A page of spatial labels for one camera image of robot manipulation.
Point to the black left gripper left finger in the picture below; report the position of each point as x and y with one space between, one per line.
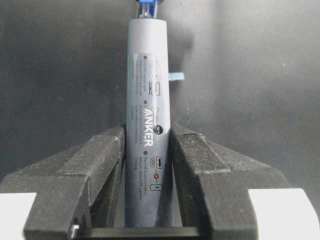
75 188

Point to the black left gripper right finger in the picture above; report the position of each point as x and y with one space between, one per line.
225 195

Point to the grey Anker USB hub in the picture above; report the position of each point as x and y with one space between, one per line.
148 172

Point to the blue LAN cable plug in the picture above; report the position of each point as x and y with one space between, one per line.
147 9

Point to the blue tape piece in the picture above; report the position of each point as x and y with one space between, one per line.
176 76

